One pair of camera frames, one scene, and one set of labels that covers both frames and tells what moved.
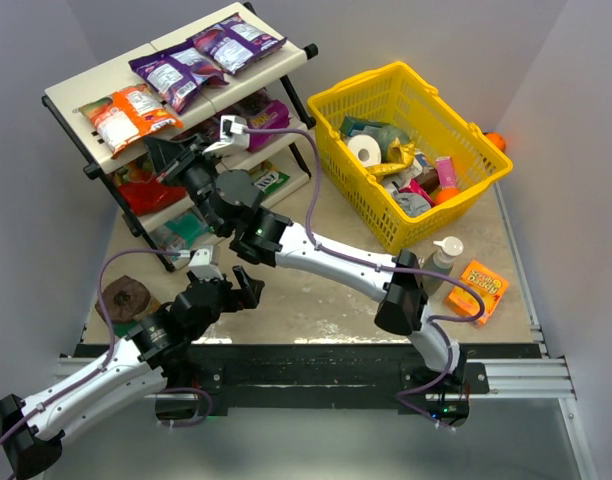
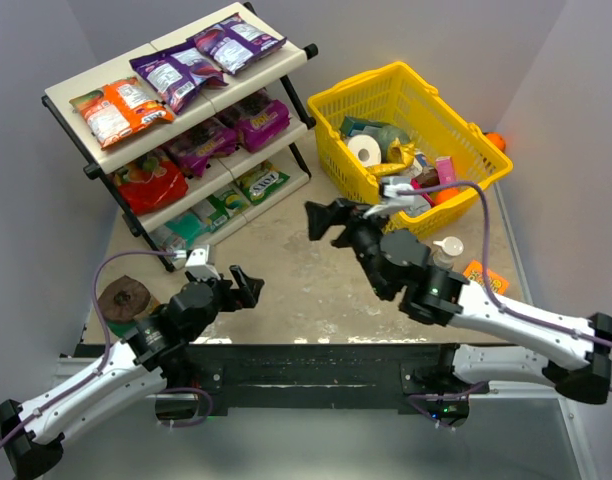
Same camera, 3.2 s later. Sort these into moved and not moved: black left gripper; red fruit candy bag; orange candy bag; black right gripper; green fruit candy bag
Moved: orange candy bag; black right gripper
Not moved: black left gripper; red fruit candy bag; green fruit candy bag
